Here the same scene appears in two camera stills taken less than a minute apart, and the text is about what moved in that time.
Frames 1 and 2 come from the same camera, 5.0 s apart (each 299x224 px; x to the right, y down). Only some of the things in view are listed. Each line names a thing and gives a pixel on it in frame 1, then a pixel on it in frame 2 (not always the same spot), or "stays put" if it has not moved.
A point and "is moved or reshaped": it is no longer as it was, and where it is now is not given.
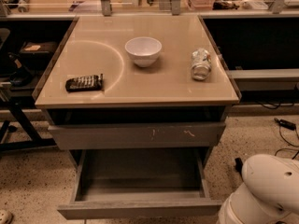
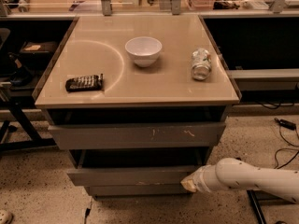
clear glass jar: (201, 64) stays put
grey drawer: (133, 184) is moved or reshaped
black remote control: (85, 83) stays put
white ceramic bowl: (144, 50) stays put
